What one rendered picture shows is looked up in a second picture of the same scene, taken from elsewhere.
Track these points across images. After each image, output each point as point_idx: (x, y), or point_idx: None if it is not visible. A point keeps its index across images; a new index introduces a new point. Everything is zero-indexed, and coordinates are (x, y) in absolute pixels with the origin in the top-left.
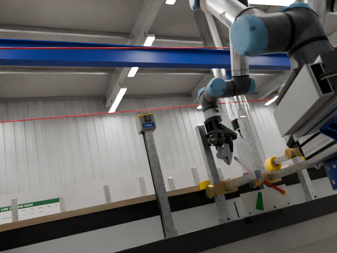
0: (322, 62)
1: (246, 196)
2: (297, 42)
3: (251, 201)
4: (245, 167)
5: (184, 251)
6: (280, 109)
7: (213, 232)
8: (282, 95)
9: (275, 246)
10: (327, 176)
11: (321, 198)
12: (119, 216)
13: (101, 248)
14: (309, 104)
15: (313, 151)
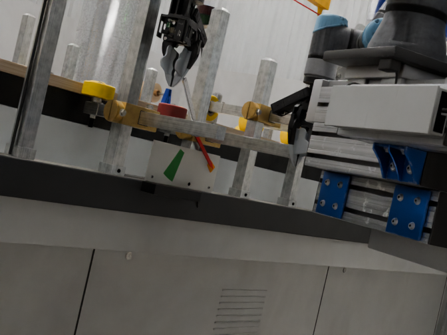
0: None
1: (161, 148)
2: (414, 0)
3: (163, 159)
4: (188, 102)
5: (34, 191)
6: (353, 93)
7: (90, 181)
8: (346, 56)
9: (156, 240)
10: (264, 167)
11: (252, 201)
12: None
13: None
14: (408, 127)
15: (328, 153)
